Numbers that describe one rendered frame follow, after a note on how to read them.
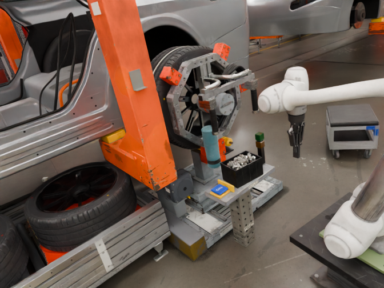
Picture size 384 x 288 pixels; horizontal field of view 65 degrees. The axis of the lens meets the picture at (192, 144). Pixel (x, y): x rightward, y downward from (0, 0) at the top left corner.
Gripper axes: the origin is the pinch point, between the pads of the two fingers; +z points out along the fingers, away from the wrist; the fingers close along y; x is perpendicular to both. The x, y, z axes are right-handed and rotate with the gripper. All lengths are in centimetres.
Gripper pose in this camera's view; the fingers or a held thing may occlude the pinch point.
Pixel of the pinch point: (296, 151)
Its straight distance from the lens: 158.3
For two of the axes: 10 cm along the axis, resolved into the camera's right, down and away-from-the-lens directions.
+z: 1.5, 8.9, 4.3
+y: 7.2, -3.9, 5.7
